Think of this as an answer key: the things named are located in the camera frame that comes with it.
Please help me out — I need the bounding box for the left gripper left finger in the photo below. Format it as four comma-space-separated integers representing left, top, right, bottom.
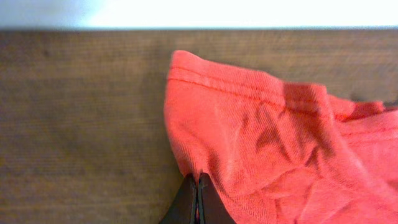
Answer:
159, 174, 197, 224

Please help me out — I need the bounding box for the red printed soccer t-shirt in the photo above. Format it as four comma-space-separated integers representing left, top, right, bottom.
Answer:
164, 50, 397, 223

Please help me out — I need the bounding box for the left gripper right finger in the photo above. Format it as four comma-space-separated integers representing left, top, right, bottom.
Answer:
198, 173, 236, 224

